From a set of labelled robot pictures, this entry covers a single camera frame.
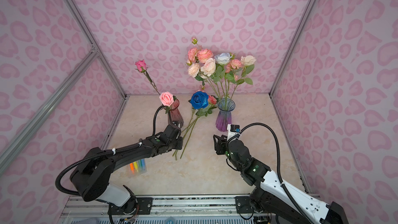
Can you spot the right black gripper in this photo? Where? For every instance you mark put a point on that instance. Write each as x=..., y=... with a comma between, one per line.
x=221, y=144

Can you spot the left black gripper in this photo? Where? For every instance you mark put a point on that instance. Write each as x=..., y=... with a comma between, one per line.
x=181, y=143

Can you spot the purple blue glass vase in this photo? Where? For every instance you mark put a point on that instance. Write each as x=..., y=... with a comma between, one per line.
x=226, y=107

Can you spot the red glass vase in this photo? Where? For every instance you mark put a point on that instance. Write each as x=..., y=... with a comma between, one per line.
x=174, y=115

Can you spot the single pink rose stem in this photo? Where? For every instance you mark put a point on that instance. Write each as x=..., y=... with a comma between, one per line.
x=167, y=99

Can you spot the cream peach rose stem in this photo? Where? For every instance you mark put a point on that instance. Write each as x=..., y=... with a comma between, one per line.
x=194, y=70

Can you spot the large cream rose stem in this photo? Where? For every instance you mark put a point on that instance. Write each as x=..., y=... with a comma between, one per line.
x=207, y=73

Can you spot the magenta rosebud stem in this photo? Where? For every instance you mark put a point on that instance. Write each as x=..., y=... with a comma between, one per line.
x=142, y=67

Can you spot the pale blue white rose stem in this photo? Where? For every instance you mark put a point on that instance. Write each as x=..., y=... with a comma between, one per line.
x=223, y=67

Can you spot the large pink spray rose stem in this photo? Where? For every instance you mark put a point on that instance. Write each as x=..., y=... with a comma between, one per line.
x=198, y=54

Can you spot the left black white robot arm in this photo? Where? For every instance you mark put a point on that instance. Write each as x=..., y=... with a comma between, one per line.
x=91, y=178

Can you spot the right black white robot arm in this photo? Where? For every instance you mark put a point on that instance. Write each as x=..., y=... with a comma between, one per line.
x=275, y=195

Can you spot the pack of coloured markers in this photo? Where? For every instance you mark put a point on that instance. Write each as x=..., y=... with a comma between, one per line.
x=138, y=167

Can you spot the pile of pink roses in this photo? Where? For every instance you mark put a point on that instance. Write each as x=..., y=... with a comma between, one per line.
x=195, y=117

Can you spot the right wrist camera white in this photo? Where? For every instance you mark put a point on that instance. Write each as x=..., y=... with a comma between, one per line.
x=233, y=131

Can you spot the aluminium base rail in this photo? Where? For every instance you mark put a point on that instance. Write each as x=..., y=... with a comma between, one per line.
x=171, y=209

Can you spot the diagonal aluminium frame bar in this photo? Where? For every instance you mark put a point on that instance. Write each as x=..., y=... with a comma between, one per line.
x=20, y=141

